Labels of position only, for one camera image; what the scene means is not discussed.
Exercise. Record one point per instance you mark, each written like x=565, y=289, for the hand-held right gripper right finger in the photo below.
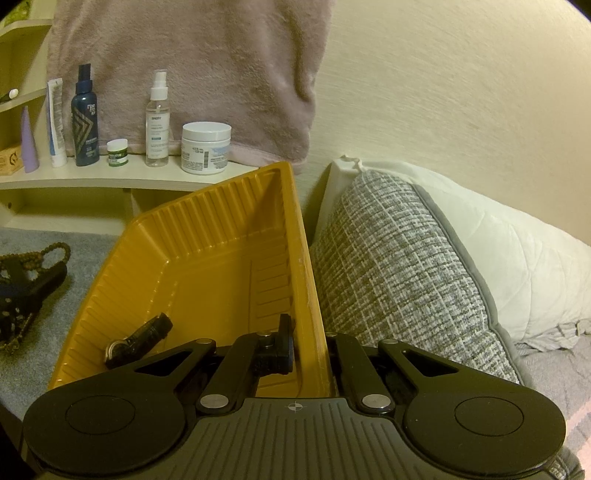
x=348, y=364

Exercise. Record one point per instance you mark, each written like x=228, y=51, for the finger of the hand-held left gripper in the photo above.
x=14, y=318
x=44, y=284

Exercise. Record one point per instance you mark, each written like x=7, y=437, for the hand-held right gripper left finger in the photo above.
x=288, y=353

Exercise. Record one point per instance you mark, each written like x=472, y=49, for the black wristwatch with metal buckle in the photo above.
x=141, y=339

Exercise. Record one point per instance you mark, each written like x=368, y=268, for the yellow ribbed plastic tray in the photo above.
x=207, y=258

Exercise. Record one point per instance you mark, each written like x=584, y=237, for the grey woven pillow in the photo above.
x=397, y=277

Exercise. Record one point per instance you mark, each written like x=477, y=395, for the cream wooden shelf unit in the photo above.
x=92, y=178

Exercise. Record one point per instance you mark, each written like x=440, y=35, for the small cardboard box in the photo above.
x=10, y=161

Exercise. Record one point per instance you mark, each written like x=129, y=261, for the purple cone bottle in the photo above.
x=29, y=147

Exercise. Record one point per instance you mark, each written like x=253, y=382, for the small green jar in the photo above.
x=117, y=154

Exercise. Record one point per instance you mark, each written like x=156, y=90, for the white squeeze tube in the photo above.
x=56, y=124

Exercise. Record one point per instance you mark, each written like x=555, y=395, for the dark blue spray bottle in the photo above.
x=85, y=129

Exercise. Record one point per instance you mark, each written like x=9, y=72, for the clear spray bottle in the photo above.
x=157, y=134

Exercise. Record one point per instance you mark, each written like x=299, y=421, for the small white-tipped item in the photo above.
x=11, y=93

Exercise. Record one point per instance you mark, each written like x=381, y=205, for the white quilted pillow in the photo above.
x=517, y=258

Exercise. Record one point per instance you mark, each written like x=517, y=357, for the white cream jar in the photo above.
x=205, y=147

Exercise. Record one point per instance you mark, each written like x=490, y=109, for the pale bed sheet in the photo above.
x=563, y=369

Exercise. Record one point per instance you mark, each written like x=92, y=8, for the pink fleece towel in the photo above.
x=194, y=69

